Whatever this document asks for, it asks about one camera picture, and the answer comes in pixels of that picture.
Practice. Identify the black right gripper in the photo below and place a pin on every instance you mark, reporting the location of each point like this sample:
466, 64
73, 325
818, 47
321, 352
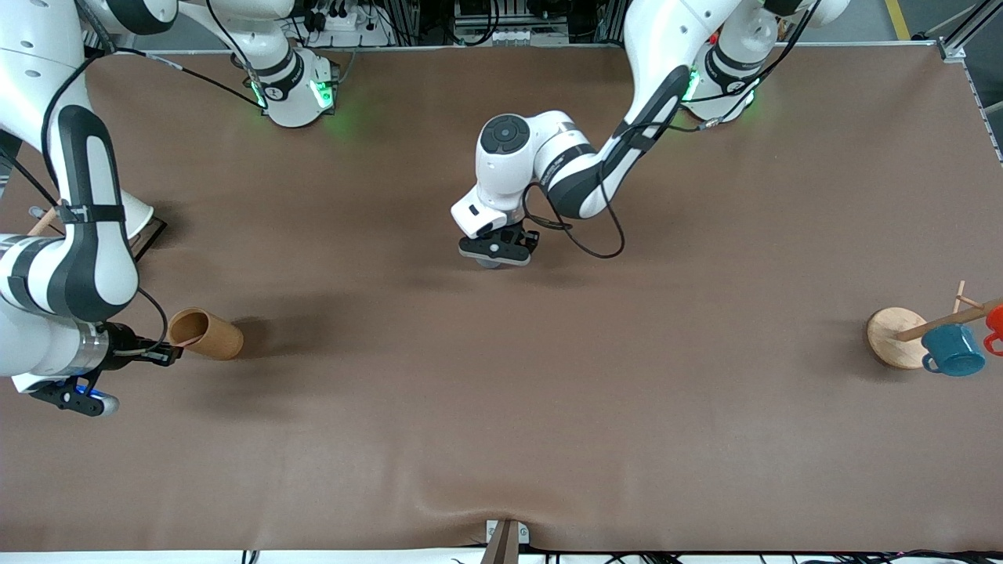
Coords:
123, 343

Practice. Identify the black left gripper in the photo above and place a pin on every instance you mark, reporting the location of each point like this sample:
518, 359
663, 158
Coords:
526, 235

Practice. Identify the blue plastic cup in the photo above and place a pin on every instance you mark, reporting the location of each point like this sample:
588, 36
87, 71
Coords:
494, 266

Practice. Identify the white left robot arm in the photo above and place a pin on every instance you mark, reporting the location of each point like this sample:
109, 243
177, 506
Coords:
548, 149

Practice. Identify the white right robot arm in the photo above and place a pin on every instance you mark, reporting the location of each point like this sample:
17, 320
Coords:
110, 282

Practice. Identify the wooden cylinder chopstick holder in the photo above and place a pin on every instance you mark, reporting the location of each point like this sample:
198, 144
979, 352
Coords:
219, 337

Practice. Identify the white cup lying tilted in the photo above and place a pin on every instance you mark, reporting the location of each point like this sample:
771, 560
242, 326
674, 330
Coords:
137, 215

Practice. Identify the brown table mat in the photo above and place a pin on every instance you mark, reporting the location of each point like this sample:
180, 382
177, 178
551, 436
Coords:
501, 407

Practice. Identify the wooden rod of rack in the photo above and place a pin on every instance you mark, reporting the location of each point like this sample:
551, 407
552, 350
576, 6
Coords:
43, 222

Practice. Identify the white terminal strip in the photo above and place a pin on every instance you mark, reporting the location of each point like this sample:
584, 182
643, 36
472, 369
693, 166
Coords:
517, 37

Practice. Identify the white power strip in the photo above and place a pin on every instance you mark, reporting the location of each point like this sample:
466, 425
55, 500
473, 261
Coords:
345, 21

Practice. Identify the wooden mug tree stand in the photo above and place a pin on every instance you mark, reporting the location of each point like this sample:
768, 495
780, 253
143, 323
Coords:
889, 333

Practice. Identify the teal enamel mug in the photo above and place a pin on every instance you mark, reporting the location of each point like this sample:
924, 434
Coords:
952, 348

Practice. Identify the red enamel mug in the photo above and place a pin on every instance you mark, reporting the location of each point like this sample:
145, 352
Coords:
997, 321

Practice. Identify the grey table edge bracket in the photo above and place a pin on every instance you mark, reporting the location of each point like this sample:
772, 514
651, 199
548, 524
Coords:
505, 540

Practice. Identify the aluminium frame profile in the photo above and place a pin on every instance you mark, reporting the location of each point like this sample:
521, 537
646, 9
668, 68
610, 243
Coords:
952, 48

